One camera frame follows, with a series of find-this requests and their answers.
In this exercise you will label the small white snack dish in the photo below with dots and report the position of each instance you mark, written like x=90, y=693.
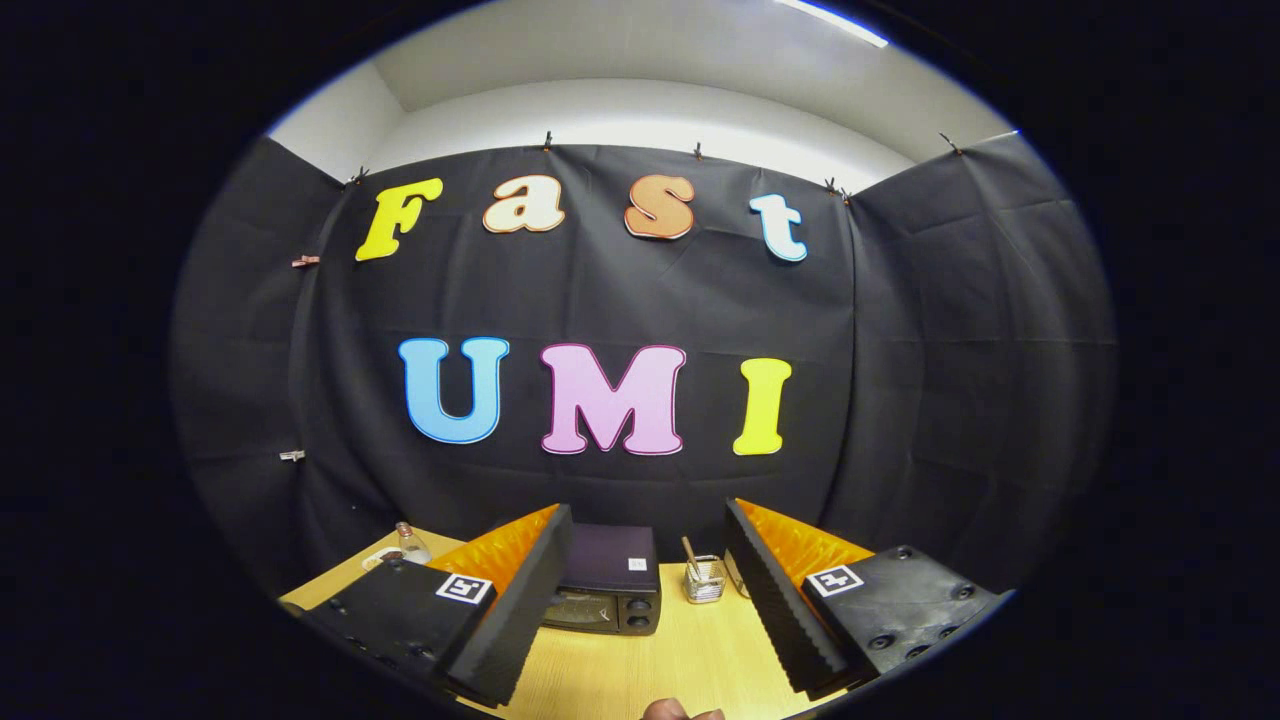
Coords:
x=380, y=558

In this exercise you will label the black toaster oven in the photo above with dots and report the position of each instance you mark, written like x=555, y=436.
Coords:
x=610, y=575

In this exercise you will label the clear plastic water bottle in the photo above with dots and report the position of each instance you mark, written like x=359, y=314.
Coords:
x=412, y=545

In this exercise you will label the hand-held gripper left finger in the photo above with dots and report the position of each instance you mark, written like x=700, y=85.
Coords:
x=520, y=610

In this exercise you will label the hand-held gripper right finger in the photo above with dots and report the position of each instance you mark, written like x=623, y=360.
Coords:
x=780, y=610

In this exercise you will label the wooden stick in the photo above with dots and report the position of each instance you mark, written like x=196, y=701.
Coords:
x=689, y=550

